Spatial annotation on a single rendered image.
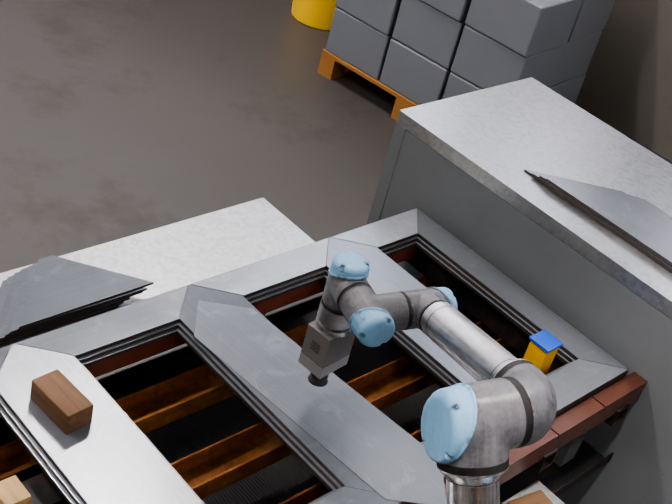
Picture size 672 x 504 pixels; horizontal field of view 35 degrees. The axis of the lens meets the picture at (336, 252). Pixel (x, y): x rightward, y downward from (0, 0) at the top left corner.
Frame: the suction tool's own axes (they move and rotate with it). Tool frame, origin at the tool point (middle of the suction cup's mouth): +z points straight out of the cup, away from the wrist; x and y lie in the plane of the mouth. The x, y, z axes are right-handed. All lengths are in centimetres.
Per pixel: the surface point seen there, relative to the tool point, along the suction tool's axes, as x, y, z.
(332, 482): 18.8, 13.1, 5.9
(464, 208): -24, -81, -2
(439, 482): 32.3, -4.1, 4.6
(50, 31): -302, -148, 89
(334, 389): 1.3, -5.4, 4.7
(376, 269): -23, -47, 5
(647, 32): -101, -347, 29
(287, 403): -1.4, 6.4, 4.7
